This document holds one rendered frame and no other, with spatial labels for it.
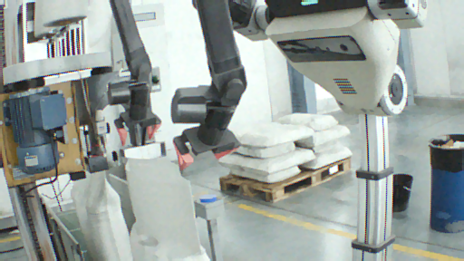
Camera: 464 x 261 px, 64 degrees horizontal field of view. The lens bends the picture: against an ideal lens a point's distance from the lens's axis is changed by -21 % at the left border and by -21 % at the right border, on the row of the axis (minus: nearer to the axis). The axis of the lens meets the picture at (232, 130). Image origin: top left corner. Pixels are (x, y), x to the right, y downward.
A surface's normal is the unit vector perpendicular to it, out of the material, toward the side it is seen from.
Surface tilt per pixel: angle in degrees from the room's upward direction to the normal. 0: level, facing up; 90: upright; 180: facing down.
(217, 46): 111
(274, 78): 90
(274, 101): 90
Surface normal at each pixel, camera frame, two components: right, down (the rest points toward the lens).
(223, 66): 0.26, 0.59
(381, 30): 0.57, 0.06
